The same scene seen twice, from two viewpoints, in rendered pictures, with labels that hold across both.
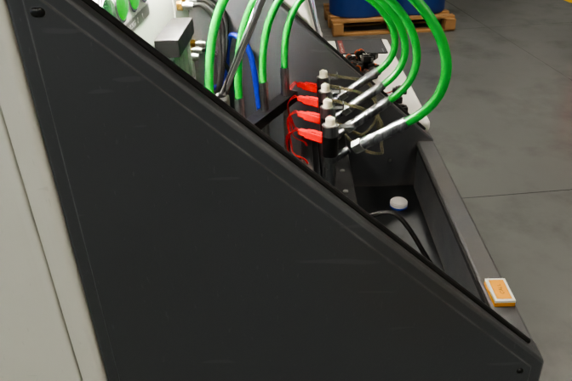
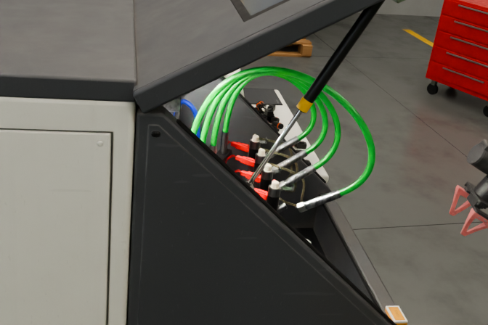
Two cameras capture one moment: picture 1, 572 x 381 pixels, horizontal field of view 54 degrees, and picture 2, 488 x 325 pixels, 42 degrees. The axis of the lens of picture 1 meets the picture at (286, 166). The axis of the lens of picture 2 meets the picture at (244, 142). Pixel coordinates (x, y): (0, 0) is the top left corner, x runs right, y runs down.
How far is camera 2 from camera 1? 0.53 m
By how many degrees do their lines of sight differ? 13
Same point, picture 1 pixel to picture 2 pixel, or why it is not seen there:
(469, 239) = (370, 276)
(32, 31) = (149, 144)
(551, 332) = not seen: outside the picture
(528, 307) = not seen: outside the picture
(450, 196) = (352, 241)
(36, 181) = (120, 236)
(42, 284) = (99, 309)
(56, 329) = not seen: outside the picture
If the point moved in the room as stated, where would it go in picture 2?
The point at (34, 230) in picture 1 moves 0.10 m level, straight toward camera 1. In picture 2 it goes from (106, 270) to (139, 305)
